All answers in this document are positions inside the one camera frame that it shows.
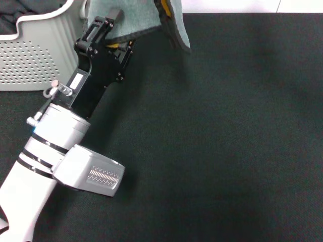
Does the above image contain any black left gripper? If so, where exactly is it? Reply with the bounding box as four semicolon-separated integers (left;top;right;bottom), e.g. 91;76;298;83
67;9;135;119

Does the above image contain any yellow and grey towel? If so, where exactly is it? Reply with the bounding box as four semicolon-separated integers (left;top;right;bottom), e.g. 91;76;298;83
87;0;192;54

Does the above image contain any grey perforated storage box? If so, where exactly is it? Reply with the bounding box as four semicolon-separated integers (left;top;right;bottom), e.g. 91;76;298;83
0;0;89;92

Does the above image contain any dark cloth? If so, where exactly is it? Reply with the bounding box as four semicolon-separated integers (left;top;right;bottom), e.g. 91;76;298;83
0;0;68;35

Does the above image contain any left arm cable with plugs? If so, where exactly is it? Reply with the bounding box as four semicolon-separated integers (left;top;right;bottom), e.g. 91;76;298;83
26;80;74;127

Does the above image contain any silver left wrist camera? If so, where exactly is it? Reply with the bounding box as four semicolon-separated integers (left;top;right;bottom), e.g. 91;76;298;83
51;144;126;198

